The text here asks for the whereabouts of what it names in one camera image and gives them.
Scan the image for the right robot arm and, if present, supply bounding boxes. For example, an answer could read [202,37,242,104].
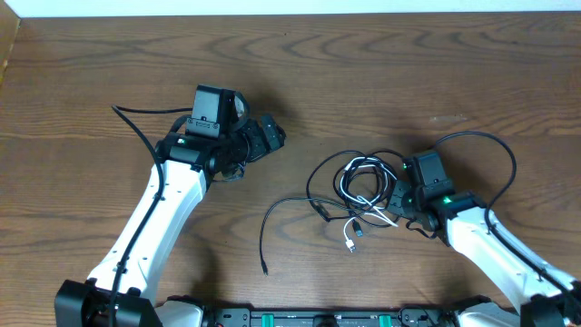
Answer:
[389,150,580,326]

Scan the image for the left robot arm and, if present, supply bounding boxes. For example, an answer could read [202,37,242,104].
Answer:
[54,85,286,326]

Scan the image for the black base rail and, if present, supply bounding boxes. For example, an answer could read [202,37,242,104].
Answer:
[202,306,458,327]

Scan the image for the white cable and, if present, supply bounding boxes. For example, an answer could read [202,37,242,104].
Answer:
[338,155,400,253]

